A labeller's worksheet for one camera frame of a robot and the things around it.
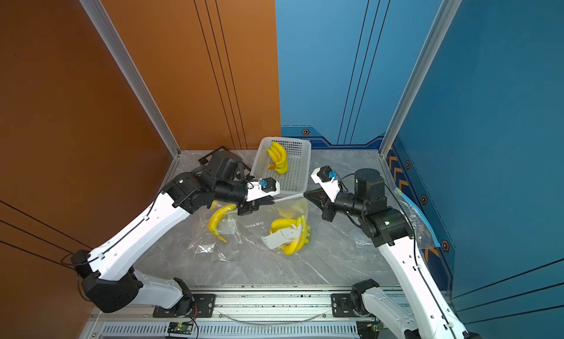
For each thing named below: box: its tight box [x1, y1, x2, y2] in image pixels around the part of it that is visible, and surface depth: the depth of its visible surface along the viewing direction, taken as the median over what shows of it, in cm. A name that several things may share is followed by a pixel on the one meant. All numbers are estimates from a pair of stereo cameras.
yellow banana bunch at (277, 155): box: [267, 141, 289, 175], surface depth 113 cm
